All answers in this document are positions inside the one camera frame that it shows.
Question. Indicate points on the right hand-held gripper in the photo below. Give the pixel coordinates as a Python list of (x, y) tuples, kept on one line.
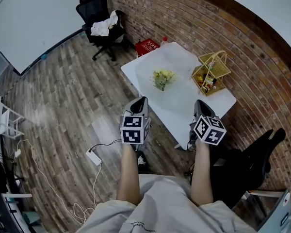
[(208, 130)]

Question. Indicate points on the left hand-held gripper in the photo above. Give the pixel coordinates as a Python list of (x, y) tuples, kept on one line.
[(132, 136)]

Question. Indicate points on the yellow flowers bouquet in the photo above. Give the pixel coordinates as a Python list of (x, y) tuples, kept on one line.
[(163, 78)]

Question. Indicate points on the person's right forearm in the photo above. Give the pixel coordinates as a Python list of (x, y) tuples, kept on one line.
[(201, 173)]

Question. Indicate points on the person's left forearm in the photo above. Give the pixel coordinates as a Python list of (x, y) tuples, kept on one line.
[(128, 173)]

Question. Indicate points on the red fire extinguisher box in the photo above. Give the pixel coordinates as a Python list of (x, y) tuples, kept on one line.
[(146, 47)]

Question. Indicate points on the teal box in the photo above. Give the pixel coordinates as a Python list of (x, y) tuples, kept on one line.
[(30, 218)]

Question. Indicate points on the colourful snack packet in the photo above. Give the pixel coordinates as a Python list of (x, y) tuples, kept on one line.
[(209, 80)]

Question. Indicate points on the person's black shoe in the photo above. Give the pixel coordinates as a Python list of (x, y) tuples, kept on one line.
[(141, 159)]

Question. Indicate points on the white power strip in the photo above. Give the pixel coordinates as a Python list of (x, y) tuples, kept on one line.
[(94, 157)]

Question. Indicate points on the clear bottle red cap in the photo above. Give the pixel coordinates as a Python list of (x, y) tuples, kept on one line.
[(164, 42)]

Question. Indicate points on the black mesh office chair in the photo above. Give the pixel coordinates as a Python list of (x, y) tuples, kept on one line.
[(257, 159), (94, 11)]

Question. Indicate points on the white crumpled cloth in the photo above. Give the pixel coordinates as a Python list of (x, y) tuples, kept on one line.
[(101, 28)]

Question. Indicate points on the person's grey shirt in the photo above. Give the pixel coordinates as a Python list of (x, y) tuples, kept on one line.
[(165, 203)]

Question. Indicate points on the small teal object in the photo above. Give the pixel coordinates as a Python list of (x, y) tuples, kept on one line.
[(43, 56)]

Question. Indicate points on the grey cabinet red sticker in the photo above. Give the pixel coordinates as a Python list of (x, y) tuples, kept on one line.
[(281, 212)]

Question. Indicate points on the white power adapter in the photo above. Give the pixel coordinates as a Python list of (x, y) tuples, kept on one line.
[(17, 153)]

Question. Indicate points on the white metal rack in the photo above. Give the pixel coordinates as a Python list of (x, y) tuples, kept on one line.
[(3, 120)]

